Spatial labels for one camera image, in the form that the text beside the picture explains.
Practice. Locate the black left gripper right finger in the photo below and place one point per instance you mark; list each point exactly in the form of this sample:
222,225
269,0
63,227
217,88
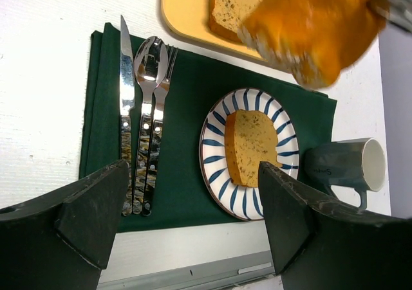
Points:
320,242

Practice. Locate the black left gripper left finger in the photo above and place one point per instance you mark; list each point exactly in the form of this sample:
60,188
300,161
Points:
63,239

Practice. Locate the seeded bread slice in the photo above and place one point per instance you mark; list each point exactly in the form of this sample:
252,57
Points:
250,138

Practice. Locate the orange bread loaf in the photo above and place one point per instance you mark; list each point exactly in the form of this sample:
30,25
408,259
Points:
314,39

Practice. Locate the metal serving tongs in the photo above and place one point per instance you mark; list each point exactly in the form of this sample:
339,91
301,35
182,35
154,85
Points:
395,12

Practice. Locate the bread slice on tray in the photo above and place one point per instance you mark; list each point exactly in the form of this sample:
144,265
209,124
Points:
225,17

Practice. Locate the white blue striped plate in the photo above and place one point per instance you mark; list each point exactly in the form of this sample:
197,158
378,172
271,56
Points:
240,201

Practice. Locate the grey ceramic mug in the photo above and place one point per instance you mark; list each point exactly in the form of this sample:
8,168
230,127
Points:
359,164

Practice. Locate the dark green cloth placemat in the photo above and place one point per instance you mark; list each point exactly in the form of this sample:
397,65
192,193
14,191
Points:
181,197

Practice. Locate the steel fork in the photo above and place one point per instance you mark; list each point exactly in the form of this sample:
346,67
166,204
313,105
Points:
160,94

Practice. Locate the steel table knife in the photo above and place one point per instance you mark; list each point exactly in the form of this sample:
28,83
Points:
126,103

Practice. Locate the steel spoon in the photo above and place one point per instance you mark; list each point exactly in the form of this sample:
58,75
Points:
150,66

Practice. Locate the yellow plastic tray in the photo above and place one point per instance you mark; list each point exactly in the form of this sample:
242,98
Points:
189,20

